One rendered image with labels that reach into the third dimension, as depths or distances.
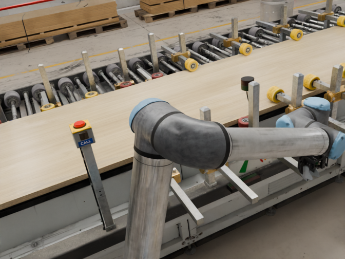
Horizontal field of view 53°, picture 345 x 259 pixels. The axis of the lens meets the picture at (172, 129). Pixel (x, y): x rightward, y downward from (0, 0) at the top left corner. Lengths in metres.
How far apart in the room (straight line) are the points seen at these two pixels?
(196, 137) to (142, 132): 0.15
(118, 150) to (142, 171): 0.78
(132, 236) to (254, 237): 1.47
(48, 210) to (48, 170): 0.19
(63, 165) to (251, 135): 1.03
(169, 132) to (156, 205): 0.25
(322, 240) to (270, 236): 0.31
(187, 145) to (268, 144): 0.25
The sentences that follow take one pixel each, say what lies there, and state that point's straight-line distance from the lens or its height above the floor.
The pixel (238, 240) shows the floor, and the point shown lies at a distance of 2.38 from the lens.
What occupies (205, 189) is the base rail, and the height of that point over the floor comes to 0.70.
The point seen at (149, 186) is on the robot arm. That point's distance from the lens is 0.92.
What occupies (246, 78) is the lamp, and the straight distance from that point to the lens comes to 1.59.
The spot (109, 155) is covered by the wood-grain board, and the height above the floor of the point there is 0.90.
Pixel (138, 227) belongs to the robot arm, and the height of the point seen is 1.10.
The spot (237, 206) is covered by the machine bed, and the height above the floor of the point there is 0.20.
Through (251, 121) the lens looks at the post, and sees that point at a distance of 1.63.
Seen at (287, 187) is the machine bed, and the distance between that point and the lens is 2.51.
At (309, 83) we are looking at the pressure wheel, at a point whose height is 0.95.
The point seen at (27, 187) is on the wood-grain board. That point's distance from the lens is 1.63.
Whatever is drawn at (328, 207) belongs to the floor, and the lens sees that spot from 2.66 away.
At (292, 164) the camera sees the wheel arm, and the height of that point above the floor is 0.86.
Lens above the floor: 1.82
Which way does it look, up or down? 31 degrees down
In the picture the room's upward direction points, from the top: 8 degrees counter-clockwise
